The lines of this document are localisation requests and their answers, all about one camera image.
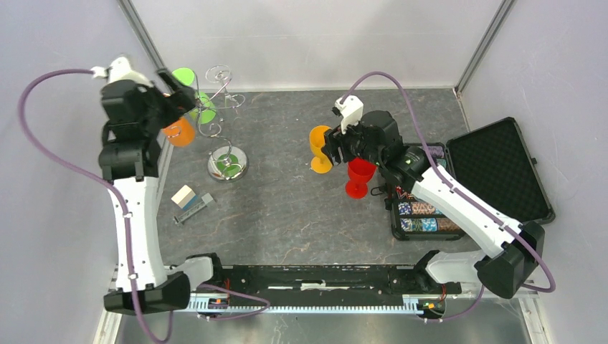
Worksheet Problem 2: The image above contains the red wine glass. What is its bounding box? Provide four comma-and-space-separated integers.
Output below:
345, 158, 376, 199

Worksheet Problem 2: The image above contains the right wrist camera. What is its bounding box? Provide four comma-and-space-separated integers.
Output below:
334, 95, 364, 135

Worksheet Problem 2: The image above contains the green wine glass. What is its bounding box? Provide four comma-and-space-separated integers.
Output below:
172, 67, 217, 125

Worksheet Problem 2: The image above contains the beige and blue toy brick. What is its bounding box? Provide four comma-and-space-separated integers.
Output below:
171, 185, 198, 211

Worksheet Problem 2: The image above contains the chrome wine glass rack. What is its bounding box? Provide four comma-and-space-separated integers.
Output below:
194, 91, 249, 183

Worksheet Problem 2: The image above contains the clear wine glass on rack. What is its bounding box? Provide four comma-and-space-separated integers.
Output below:
205, 64, 246, 110

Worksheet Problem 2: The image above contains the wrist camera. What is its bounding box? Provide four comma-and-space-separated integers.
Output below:
334, 95, 364, 135
90, 56, 153, 87

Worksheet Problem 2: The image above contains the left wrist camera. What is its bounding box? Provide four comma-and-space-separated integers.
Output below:
90, 56, 153, 87

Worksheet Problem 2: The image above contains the black poker chip case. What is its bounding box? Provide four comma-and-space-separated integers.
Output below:
377, 118, 556, 241

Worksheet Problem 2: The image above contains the yellow wine glass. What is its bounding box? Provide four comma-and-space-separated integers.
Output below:
309, 125, 333, 174

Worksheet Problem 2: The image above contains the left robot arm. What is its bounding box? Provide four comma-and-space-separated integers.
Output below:
98, 68, 225, 315

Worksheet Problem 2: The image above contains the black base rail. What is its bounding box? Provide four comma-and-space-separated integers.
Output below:
194, 257, 462, 312

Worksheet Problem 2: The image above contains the grey toy girder piece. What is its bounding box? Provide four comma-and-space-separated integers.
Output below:
173, 193, 214, 225

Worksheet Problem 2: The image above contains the orange wine glass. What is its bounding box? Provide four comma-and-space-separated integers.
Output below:
162, 117, 195, 147

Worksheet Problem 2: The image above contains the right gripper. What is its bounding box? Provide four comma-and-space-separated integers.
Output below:
321, 113, 384, 167

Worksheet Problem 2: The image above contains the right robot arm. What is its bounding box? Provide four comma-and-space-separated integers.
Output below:
322, 107, 556, 299

